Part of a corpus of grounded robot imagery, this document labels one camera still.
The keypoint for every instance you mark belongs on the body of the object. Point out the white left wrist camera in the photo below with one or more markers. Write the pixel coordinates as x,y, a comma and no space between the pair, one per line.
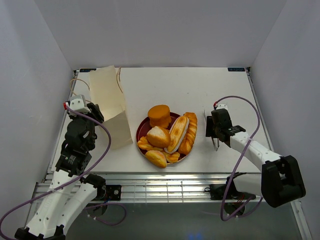
77,103

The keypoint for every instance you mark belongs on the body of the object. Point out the dark red round plate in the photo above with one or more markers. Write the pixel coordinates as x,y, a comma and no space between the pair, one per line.
142,131

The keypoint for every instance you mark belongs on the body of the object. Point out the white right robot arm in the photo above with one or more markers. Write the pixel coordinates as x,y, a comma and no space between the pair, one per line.
279,180

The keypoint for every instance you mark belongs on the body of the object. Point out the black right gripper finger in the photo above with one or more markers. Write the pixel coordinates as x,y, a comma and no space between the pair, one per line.
220,118
210,127

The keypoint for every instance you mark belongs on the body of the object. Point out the small twisted pastry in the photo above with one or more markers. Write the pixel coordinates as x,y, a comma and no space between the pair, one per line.
145,145

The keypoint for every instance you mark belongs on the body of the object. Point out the metal tongs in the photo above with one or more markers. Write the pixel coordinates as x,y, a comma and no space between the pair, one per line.
215,140

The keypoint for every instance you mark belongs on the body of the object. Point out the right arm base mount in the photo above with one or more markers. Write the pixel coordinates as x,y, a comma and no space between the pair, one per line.
216,192

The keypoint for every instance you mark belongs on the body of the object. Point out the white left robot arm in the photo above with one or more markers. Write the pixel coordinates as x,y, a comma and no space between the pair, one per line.
71,187

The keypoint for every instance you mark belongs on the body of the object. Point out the long white-edged bread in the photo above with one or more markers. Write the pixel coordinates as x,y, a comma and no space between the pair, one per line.
177,133

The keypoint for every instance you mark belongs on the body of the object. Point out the small croissant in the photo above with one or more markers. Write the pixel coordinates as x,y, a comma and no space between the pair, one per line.
171,157

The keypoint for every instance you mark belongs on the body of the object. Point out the cream paper bag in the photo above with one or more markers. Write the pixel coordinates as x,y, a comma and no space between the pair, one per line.
106,91

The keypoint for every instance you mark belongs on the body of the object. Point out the blue label sticker right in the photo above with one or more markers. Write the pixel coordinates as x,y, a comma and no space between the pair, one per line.
236,69

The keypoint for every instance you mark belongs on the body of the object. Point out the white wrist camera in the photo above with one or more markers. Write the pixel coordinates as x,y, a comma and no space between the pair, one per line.
77,103
219,106

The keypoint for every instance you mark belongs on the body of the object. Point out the blue label sticker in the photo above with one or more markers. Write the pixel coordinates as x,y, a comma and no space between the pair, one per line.
87,70
236,69

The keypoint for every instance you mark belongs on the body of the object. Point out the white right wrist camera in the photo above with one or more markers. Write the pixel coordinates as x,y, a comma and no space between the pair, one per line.
219,106

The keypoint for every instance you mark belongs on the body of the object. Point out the sugared round bread roll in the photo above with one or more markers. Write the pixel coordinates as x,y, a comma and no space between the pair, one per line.
158,137

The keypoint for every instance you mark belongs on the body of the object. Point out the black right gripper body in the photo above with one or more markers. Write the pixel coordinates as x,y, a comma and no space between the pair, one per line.
211,130

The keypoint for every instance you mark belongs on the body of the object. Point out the round orange bun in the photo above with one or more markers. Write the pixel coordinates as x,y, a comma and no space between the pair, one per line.
159,116

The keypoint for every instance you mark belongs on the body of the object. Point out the blue label sticker left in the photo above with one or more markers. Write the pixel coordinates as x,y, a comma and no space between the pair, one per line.
87,70

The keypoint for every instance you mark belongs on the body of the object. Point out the long braided pastry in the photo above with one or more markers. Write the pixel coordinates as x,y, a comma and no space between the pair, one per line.
190,136

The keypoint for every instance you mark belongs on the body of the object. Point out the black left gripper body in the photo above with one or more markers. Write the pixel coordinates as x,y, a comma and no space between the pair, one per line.
95,113

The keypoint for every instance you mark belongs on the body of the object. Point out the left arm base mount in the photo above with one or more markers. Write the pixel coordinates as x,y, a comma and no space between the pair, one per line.
111,193

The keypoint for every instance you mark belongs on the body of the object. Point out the golden turnover bread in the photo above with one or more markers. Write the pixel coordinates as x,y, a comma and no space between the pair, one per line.
157,158

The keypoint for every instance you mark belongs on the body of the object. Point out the aluminium frame rail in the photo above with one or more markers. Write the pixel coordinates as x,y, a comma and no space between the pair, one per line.
164,188

